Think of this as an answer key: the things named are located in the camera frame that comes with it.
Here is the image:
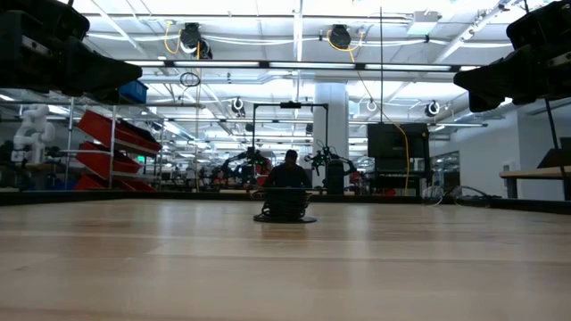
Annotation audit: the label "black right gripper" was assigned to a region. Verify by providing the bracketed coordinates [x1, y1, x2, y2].
[453, 0, 571, 112]

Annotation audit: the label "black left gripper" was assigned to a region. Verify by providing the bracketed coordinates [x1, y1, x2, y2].
[0, 0, 143, 104]

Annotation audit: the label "black cord spool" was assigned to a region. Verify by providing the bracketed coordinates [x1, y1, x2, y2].
[252, 186, 319, 225]

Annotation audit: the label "blue plastic storage bin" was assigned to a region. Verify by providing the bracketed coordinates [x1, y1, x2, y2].
[119, 79, 149, 104]

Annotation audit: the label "red plastic storage bin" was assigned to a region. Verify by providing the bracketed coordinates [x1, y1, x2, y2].
[78, 109, 162, 155]
[74, 141, 143, 179]
[73, 173, 157, 192]

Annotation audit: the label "metal shelf rack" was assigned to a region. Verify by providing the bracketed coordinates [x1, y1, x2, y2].
[62, 91, 166, 192]

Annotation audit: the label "thin black diagonal pole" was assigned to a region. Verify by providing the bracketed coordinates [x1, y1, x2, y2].
[522, 0, 571, 200]

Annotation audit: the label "black laptop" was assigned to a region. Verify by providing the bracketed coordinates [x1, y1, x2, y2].
[537, 148, 571, 169]

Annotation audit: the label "wooden workbench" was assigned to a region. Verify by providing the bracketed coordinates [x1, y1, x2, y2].
[499, 168, 571, 200]

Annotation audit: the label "white ceiling box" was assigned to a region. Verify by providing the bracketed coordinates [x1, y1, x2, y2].
[406, 9, 443, 36]

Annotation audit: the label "black cabinet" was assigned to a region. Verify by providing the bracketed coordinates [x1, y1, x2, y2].
[366, 122, 432, 188]

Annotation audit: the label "black-framed eyeglasses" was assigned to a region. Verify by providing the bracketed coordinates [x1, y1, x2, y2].
[420, 184, 503, 209]

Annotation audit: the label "black machine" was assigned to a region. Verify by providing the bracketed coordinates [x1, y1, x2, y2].
[0, 141, 39, 193]

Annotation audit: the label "white building column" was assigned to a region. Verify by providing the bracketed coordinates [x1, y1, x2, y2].
[313, 82, 350, 188]

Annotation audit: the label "black office chair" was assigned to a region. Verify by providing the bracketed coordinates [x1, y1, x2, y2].
[324, 159, 348, 196]

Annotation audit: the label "person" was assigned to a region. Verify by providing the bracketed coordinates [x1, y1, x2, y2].
[261, 149, 313, 189]

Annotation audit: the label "black hanging cable loop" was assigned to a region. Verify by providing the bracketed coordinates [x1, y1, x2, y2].
[179, 70, 202, 88]

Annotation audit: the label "black ceiling cable reel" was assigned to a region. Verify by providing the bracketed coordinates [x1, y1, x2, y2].
[179, 21, 213, 60]
[328, 24, 352, 50]

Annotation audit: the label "yellow hanging cable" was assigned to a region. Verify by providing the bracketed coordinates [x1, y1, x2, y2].
[327, 29, 411, 193]

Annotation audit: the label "black aluminium table frame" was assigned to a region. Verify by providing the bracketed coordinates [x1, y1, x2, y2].
[0, 188, 571, 215]

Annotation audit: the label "distant black rig frame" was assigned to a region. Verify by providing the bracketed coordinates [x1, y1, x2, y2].
[252, 101, 330, 188]

